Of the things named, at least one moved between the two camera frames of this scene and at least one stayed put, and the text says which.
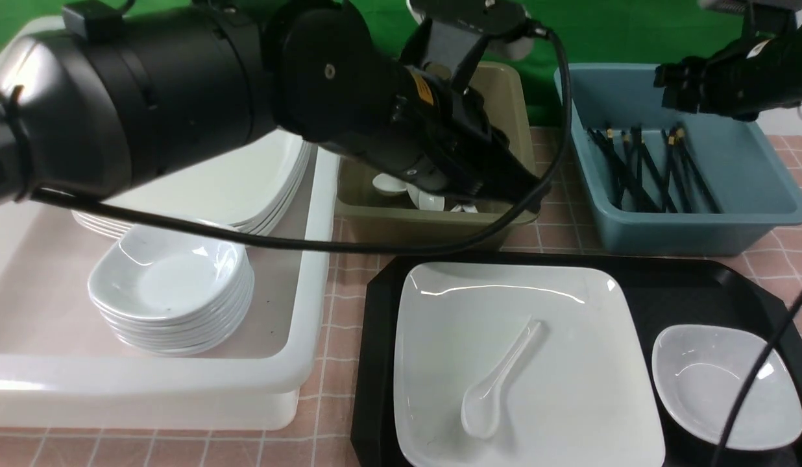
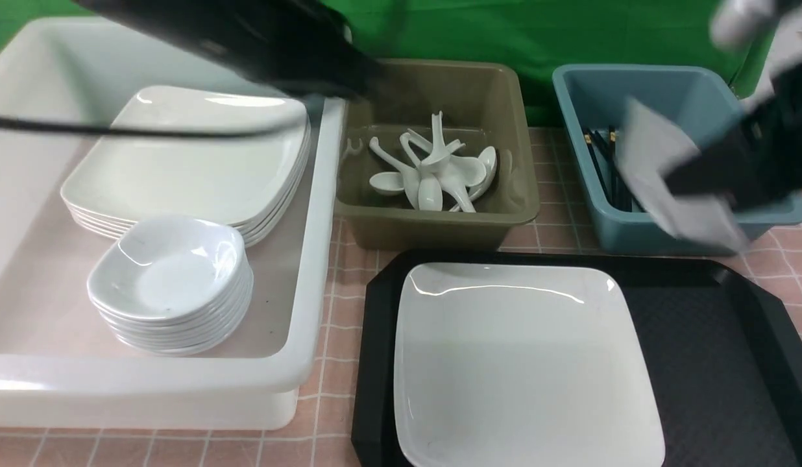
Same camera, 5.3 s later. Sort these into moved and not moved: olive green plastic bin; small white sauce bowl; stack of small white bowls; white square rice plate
Moved: small white sauce bowl
Not moved: olive green plastic bin; stack of small white bowls; white square rice plate
